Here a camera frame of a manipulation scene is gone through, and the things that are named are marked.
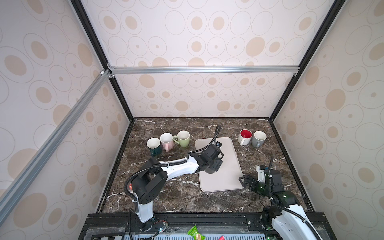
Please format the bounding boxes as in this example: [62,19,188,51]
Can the aluminium rail left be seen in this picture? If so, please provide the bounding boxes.
[1,69,112,225]

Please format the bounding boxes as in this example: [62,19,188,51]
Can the dark green faceted mug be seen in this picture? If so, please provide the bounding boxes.
[147,138,163,157]

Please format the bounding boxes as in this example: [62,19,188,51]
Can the black corner frame post left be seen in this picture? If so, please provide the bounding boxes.
[70,0,134,121]

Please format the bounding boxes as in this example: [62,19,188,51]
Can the black corner frame post right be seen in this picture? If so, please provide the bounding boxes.
[269,0,347,122]

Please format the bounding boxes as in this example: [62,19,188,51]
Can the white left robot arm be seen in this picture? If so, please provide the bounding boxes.
[124,125,224,232]

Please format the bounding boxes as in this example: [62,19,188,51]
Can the beige plastic tray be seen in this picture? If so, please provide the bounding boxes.
[199,137,243,193]

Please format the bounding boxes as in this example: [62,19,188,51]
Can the aluminium rail back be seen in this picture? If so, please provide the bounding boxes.
[102,65,300,76]

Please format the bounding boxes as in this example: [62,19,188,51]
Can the light green mug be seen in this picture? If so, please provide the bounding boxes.
[173,131,190,148]

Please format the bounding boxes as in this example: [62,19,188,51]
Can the grey mug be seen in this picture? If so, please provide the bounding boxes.
[252,131,267,148]

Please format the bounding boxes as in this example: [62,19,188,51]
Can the pink faceted mug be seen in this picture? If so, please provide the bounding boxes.
[160,133,174,152]

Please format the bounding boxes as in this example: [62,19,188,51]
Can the green snack packet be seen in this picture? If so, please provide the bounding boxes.
[187,225,206,240]

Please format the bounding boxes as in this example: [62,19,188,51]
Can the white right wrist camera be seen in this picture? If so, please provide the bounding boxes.
[257,165,271,184]

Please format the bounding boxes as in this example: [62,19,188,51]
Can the black corner frame post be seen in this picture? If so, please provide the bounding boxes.
[269,0,347,122]
[70,0,134,121]

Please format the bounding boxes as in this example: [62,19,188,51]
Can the white mug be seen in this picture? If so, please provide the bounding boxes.
[238,130,253,146]

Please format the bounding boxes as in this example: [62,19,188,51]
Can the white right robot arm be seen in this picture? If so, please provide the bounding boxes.
[239,157,322,240]

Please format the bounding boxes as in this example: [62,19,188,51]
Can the aluminium rail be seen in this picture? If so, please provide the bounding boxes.
[102,65,300,76]
[1,69,112,225]

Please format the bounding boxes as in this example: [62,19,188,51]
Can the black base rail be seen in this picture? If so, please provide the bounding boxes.
[77,212,338,240]

